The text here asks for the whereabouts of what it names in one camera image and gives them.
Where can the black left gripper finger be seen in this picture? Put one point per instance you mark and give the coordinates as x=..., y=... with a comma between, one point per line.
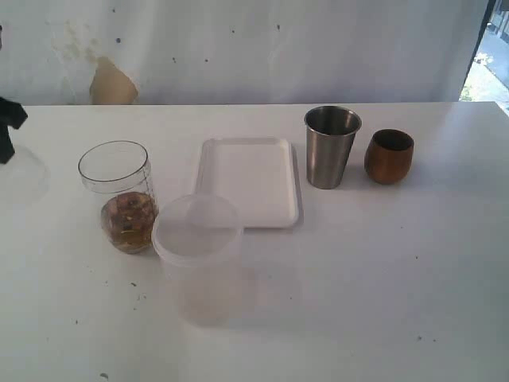
x=11, y=115

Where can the translucent plastic tub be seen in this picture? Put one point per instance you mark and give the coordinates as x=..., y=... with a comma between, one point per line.
x=198, y=239

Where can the white rectangular tray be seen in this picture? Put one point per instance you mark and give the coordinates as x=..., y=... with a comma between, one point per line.
x=256, y=175

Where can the stainless steel cup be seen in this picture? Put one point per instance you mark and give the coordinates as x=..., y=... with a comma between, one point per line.
x=330, y=133

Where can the brown wooden cup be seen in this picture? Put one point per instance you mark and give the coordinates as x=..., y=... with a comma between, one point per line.
x=389, y=156

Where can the clear plastic shaker cup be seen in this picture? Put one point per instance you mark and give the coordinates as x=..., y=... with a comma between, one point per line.
x=116, y=167

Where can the clear domed shaker lid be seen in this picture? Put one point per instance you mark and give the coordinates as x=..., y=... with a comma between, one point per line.
x=24, y=179

